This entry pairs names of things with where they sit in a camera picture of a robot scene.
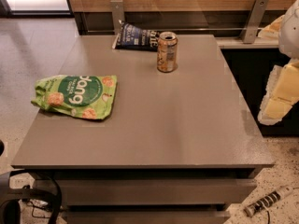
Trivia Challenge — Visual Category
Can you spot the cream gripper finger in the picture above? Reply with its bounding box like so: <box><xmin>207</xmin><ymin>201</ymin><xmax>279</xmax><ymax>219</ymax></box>
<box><xmin>258</xmin><ymin>59</ymin><xmax>299</xmax><ymax>125</ymax></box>

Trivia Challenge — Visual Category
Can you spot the orange soda can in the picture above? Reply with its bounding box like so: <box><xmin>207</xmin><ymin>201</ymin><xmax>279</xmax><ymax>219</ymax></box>
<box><xmin>157</xmin><ymin>32</ymin><xmax>178</xmax><ymax>73</ymax></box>

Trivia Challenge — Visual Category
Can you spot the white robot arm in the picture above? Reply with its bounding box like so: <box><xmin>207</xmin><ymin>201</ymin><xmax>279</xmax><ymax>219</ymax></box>
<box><xmin>258</xmin><ymin>0</ymin><xmax>299</xmax><ymax>125</ymax></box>

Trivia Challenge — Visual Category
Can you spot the white power strip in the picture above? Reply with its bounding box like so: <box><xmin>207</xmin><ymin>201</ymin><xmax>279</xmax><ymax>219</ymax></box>
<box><xmin>244</xmin><ymin>186</ymin><xmax>293</xmax><ymax>217</ymax></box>

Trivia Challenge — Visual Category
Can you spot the grey drawer cabinet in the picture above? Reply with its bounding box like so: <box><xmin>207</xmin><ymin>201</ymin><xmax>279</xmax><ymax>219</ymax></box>
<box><xmin>12</xmin><ymin>35</ymin><xmax>273</xmax><ymax>224</ymax></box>

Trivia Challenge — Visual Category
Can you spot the dark blue chip bag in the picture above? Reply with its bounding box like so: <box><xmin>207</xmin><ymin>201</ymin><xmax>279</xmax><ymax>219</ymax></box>
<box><xmin>112</xmin><ymin>21</ymin><xmax>160</xmax><ymax>51</ymax></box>

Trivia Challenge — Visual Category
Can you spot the green snack bag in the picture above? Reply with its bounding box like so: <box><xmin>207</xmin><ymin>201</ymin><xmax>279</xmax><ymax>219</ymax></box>
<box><xmin>31</xmin><ymin>75</ymin><xmax>117</xmax><ymax>119</ymax></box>

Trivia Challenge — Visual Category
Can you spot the right metal bracket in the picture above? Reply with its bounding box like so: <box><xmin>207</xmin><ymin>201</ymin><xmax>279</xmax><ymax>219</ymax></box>
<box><xmin>240</xmin><ymin>0</ymin><xmax>269</xmax><ymax>44</ymax></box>

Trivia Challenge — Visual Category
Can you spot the metal bracket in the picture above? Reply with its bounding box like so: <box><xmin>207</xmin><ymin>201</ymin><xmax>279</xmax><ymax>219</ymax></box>
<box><xmin>110</xmin><ymin>0</ymin><xmax>125</xmax><ymax>34</ymax></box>
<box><xmin>240</xmin><ymin>0</ymin><xmax>269</xmax><ymax>44</ymax></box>

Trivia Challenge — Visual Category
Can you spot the wooden wall panel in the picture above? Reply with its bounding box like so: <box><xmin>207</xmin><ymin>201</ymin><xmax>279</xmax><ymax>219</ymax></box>
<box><xmin>68</xmin><ymin>0</ymin><xmax>295</xmax><ymax>35</ymax></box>

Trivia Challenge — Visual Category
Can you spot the left metal bracket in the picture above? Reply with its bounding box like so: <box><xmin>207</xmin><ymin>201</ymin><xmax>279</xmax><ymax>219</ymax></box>
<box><xmin>110</xmin><ymin>0</ymin><xmax>125</xmax><ymax>34</ymax></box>

